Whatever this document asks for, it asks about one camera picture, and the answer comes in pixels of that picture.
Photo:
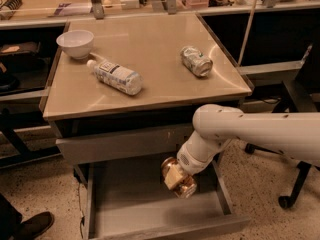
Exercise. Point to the closed upper drawer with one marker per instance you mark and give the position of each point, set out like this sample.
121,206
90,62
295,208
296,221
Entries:
124,144

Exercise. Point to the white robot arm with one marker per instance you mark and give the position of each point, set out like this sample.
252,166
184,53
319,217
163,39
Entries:
266,130

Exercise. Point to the purple and white booklet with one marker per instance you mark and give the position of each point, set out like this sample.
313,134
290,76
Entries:
71,9

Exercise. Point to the clear plastic water bottle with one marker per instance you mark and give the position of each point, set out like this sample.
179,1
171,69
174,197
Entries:
117,76

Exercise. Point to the white bowl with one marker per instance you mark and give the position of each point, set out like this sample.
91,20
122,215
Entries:
77,44

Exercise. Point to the white pole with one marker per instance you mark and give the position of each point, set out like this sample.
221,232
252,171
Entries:
247,32

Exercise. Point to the black office chair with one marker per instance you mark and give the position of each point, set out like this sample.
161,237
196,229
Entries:
302,135

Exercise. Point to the brown shoe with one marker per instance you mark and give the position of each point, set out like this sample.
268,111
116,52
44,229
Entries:
34,226

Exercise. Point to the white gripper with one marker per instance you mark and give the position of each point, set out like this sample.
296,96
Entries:
188,159

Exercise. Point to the black coil spring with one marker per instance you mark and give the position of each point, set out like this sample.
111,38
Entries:
8,8

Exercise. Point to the open middle drawer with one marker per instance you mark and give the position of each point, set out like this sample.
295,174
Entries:
128,200

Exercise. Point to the green and silver can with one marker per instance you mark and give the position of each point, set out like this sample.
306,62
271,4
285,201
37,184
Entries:
195,61

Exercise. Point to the grey drawer cabinet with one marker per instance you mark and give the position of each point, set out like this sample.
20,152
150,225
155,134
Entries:
79,105

